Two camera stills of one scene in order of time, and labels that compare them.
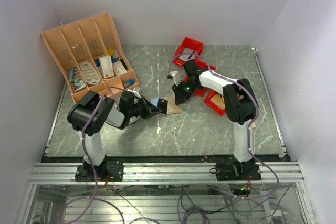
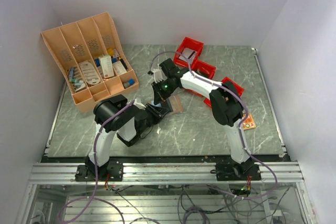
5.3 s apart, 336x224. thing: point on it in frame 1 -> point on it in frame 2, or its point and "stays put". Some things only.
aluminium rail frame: x=281 y=174 stays put
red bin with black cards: x=201 y=92 stays put
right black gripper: x=180 y=97 -> x=158 y=97
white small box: x=119 y=67 stays put
